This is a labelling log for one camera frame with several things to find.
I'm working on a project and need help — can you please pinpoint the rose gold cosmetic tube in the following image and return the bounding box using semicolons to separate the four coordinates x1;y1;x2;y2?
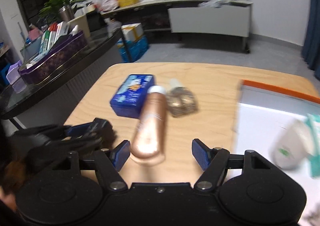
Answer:
131;85;167;166

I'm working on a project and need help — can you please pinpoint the clear glass perfume bottle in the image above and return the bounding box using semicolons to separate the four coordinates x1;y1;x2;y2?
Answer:
166;78;199;118

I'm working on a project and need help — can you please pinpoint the white plug-in mosquito repeller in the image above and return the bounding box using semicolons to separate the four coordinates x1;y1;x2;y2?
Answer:
269;119;315;170

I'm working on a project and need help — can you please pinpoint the blue tissue pack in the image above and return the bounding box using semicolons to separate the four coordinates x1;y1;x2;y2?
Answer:
110;74;155;118

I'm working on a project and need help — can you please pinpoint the black glass side table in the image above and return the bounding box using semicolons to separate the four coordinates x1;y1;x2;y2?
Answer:
1;28;124;129

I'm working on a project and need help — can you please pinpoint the orange rimmed storage box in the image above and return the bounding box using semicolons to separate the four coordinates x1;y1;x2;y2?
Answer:
233;80;319;225

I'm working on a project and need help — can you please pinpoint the purple patterned tin box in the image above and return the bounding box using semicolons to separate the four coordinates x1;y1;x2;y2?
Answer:
18;31;87;85

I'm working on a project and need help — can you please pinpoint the blue plastic bag on floor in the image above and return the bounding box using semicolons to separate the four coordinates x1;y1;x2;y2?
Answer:
117;35;149;63

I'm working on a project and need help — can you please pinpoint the cardboard parcel on floor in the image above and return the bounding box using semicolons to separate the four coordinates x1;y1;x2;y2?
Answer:
121;23;144;42

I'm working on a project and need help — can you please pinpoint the teal white small carton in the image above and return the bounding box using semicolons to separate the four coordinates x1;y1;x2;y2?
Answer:
305;114;320;178

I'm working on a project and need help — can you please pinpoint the left green plant in flask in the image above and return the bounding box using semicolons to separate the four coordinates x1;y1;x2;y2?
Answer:
39;0;87;23

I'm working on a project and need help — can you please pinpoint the white plastic bag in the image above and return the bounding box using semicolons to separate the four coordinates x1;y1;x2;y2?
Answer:
95;0;119;12

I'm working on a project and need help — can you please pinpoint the white tv console cabinet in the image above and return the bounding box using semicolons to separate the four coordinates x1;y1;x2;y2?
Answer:
102;0;253;54

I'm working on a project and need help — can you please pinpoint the dark blue curtain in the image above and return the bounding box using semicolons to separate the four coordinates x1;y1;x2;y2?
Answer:
301;0;319;80

